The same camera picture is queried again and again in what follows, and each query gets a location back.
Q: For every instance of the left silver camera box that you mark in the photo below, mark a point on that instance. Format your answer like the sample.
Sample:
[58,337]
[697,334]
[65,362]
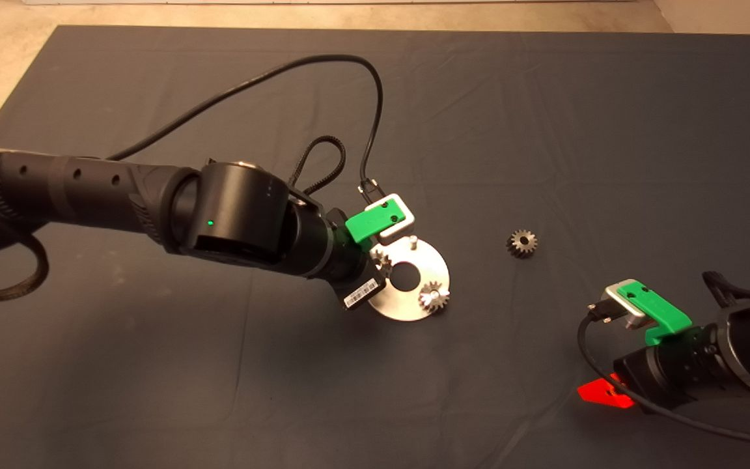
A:
[402,225]

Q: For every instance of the right green camera mount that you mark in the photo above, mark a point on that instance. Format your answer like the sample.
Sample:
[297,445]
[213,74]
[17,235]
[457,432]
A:
[658,309]

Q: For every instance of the dark grey table cloth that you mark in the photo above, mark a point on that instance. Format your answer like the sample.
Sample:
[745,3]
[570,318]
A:
[544,130]

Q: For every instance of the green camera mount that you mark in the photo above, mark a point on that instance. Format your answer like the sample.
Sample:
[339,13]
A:
[658,309]
[368,225]

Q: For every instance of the silver camera box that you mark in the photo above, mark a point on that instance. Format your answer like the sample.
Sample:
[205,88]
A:
[616,296]
[402,225]

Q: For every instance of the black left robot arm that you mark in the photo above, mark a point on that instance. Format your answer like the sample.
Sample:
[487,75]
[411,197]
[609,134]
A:
[88,189]

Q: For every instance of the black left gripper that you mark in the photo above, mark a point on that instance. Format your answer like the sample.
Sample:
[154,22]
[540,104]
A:
[349,267]

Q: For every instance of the left green camera mount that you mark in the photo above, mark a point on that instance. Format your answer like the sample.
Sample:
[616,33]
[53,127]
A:
[368,225]

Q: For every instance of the right silver camera box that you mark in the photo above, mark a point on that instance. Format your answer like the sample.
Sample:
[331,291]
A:
[616,296]

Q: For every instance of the steel planetary gear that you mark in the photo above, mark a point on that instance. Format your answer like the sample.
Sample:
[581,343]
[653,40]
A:
[531,250]
[382,259]
[428,303]

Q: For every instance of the round metal carrier plate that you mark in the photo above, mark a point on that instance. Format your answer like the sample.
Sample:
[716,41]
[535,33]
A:
[398,307]

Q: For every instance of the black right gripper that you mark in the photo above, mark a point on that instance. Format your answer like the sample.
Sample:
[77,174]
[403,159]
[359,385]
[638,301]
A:
[671,371]

